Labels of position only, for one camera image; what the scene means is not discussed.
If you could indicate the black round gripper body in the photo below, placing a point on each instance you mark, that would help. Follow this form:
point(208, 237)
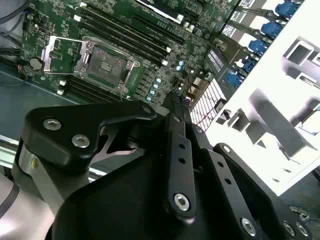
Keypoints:
point(112, 200)

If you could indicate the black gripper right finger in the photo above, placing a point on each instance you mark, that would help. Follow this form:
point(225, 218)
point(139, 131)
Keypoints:
point(250, 195)

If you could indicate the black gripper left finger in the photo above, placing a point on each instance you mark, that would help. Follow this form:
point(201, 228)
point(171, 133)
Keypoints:
point(62, 115)

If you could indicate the metal socket cover frame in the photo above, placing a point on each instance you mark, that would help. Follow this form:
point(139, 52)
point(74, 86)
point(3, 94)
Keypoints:
point(46, 60)

